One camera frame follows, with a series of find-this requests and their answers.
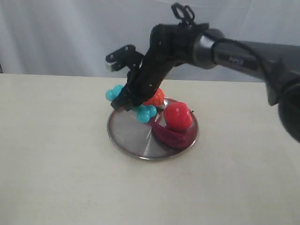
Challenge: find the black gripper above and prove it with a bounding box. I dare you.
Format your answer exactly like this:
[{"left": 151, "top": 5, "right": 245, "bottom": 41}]
[{"left": 111, "top": 23, "right": 209, "bottom": 112}]

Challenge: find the turquoise toy bone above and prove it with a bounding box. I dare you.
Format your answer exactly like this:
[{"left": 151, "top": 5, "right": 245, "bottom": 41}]
[{"left": 105, "top": 84, "right": 158, "bottom": 124}]

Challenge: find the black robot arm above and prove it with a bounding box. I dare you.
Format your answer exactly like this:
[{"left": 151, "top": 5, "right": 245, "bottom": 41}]
[{"left": 106, "top": 23, "right": 300, "bottom": 140}]

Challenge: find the orange toy strawberry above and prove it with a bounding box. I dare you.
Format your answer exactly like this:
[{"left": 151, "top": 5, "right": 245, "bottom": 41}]
[{"left": 143, "top": 88, "right": 165, "bottom": 107}]

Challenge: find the round stainless steel plate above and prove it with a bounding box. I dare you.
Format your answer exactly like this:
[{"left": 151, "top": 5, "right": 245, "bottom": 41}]
[{"left": 107, "top": 109, "right": 199, "bottom": 160}]

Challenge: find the red toy apple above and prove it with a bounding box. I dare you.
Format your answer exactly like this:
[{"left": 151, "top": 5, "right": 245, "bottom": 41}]
[{"left": 164, "top": 101, "right": 193, "bottom": 131}]

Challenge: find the dark purple toy sweet potato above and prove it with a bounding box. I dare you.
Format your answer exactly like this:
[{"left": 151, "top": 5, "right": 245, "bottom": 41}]
[{"left": 150, "top": 121, "right": 188, "bottom": 149}]

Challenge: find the white backdrop cloth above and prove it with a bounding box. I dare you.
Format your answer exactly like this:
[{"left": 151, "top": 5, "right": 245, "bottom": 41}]
[{"left": 0, "top": 0, "right": 300, "bottom": 77}]

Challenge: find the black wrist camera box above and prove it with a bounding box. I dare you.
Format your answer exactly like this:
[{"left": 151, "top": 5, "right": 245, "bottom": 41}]
[{"left": 105, "top": 45, "right": 144, "bottom": 72}]

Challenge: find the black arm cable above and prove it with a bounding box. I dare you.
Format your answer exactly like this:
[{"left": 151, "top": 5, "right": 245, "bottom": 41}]
[{"left": 171, "top": 2, "right": 285, "bottom": 92}]

